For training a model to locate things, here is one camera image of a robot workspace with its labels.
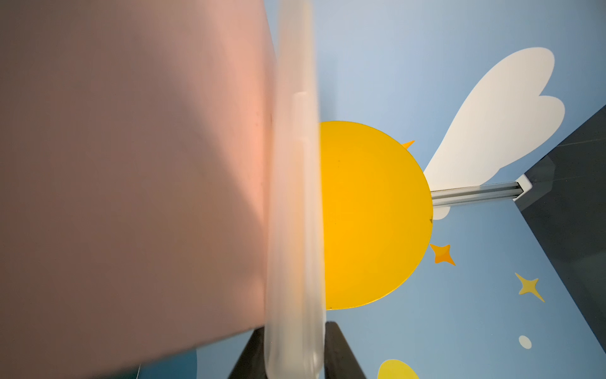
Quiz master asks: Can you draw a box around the white pencil case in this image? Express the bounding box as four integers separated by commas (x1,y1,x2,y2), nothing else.
264,1,326,378

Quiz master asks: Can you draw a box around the yellow wooden shelf unit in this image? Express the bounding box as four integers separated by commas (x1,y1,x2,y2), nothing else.
0,0,435,379

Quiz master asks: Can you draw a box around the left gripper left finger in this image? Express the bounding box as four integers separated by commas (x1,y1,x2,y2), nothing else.
228,327,265,379

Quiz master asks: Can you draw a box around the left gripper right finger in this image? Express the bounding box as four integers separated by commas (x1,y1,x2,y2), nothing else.
324,322,366,379

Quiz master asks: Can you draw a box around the right aluminium frame post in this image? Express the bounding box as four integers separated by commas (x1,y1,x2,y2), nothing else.
431,175,533,208

